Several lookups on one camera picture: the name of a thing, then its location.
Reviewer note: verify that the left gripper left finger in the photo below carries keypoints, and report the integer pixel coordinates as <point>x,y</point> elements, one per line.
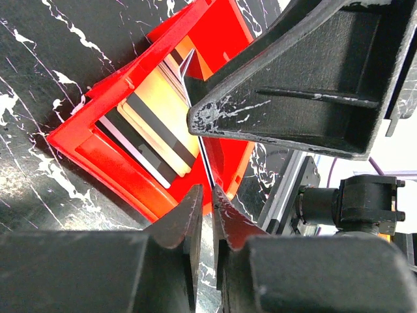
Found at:
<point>152,270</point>

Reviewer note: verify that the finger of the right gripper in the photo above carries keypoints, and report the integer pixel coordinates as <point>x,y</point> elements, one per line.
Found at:
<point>322,78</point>

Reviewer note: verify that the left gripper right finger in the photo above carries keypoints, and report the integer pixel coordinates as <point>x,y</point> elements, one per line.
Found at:
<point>259,272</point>

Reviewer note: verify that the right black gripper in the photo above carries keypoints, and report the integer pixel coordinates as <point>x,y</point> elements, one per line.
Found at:
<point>362,203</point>

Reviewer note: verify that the red plastic bin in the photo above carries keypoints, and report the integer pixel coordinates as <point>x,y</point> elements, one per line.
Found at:
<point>213,32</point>

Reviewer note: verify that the stack of credit cards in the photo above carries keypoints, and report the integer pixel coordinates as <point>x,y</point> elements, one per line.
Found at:
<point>150,123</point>

